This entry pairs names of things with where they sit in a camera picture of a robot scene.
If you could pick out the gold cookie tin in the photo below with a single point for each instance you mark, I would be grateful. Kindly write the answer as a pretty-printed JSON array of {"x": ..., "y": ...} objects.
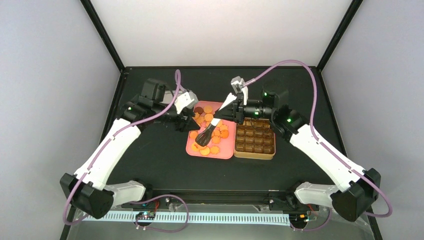
[{"x": 254, "y": 139}]

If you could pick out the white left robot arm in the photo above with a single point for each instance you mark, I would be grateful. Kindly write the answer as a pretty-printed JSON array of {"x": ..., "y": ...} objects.
[{"x": 87, "y": 189}]

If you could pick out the chocolate chip round cookie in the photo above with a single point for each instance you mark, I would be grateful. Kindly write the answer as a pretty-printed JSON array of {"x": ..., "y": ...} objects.
[{"x": 224, "y": 133}]

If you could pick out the dark chocolate round cookie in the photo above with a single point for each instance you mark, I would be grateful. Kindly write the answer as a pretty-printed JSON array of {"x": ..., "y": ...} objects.
[{"x": 198, "y": 110}]

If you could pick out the pink plastic tray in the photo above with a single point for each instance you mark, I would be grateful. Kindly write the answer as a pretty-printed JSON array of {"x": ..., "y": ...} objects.
[{"x": 220, "y": 148}]

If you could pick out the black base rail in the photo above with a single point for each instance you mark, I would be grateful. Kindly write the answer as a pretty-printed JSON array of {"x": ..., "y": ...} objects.
[{"x": 276, "y": 200}]

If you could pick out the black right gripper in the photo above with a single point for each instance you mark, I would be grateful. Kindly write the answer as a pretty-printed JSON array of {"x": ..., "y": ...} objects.
[{"x": 234, "y": 110}]

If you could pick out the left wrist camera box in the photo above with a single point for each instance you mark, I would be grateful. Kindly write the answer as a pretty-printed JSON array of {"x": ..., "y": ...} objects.
[{"x": 188, "y": 100}]

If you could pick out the metal tongs white handles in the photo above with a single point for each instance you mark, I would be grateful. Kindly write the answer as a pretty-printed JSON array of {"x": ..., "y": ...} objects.
[{"x": 205, "y": 136}]

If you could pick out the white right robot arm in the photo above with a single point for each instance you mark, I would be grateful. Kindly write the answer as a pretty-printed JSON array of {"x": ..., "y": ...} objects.
[{"x": 354, "y": 188}]

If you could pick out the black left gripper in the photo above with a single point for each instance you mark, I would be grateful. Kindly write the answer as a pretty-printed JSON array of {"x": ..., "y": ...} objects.
[{"x": 181, "y": 123}]

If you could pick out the white slotted cable duct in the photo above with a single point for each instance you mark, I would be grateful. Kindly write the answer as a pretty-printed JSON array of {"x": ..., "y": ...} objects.
[{"x": 277, "y": 219}]

